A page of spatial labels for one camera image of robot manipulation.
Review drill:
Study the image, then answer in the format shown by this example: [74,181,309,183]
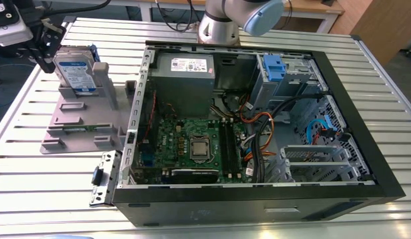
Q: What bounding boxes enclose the CPU socket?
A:
[186,134,213,164]

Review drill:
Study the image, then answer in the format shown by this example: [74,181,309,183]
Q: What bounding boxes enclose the black graphics card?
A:
[161,168,221,185]

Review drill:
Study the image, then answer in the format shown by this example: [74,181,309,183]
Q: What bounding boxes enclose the metal disk bay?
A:
[278,144,372,184]

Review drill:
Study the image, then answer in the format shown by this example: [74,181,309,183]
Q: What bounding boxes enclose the wooden cabinet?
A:
[329,0,411,67]

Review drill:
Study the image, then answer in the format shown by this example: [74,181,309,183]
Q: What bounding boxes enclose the metal drive cage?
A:
[249,52,327,122]

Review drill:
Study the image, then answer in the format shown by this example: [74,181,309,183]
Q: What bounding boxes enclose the blue data wire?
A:
[305,115,334,146]

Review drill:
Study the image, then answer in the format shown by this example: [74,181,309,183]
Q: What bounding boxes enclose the blue plastic drive latch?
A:
[262,54,286,82]

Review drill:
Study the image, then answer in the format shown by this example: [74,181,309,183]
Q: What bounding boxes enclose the hard disk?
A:
[46,44,99,93]

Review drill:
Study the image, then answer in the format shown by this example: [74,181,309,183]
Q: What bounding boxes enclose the green RAM stick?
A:
[61,124,97,132]

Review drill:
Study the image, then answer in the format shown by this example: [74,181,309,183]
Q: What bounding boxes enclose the black open PC case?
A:
[87,39,406,228]

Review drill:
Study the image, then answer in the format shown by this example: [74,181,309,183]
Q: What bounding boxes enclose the orange yellow wire bundle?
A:
[239,112,278,162]

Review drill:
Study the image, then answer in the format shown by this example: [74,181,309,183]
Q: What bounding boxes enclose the green motherboard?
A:
[134,117,255,185]

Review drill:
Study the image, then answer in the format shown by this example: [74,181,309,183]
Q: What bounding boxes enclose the silver CPU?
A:
[190,142,209,155]

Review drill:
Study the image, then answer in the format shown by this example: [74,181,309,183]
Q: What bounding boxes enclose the metal expansion slot latch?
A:
[87,149,123,207]

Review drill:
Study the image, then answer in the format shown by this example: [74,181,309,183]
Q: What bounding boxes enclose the thick black cables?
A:
[249,93,327,184]

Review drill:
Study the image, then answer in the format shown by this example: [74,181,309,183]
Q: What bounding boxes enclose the grey power supply unit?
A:
[146,52,215,120]

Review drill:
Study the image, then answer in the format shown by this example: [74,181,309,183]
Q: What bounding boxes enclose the black power connector wire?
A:
[318,128,354,143]

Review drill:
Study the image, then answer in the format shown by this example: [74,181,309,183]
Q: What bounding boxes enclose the grey parts rack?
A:
[38,61,138,154]

